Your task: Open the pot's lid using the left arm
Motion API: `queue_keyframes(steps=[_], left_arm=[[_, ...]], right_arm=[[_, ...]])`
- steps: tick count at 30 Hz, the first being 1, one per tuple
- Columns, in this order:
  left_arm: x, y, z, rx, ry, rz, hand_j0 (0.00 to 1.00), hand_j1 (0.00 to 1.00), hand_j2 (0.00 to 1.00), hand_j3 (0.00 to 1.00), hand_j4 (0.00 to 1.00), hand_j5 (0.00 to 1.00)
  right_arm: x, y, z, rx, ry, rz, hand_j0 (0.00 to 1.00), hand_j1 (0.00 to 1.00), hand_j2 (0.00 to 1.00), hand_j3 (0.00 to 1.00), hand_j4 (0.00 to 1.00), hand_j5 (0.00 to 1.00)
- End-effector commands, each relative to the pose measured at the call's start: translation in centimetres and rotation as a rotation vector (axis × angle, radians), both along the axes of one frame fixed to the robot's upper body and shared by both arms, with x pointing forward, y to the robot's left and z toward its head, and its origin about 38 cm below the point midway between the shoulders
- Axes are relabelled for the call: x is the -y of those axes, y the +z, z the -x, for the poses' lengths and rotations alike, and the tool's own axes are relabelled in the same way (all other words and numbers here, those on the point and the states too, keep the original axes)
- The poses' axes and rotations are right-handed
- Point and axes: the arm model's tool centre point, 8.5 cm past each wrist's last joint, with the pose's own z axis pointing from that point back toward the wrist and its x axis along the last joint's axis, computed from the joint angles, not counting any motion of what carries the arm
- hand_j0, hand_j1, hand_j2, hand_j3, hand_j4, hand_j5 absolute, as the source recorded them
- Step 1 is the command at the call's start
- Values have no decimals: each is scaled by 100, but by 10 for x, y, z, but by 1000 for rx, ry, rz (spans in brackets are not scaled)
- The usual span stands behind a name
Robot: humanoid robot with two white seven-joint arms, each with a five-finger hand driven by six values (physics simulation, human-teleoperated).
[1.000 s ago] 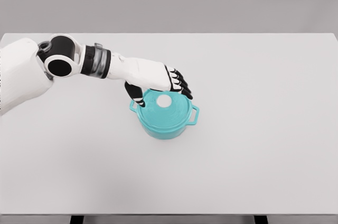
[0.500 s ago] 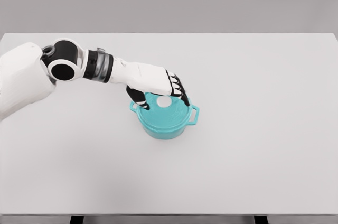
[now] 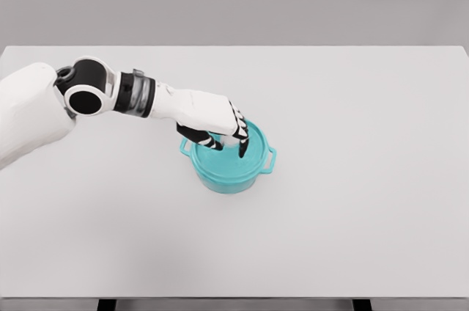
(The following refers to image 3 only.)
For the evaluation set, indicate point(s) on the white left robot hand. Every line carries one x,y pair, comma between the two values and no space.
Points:
209,111

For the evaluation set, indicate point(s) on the teal pot lid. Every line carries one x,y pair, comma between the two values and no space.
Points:
230,162

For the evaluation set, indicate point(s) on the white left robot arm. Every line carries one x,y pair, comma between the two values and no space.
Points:
33,105

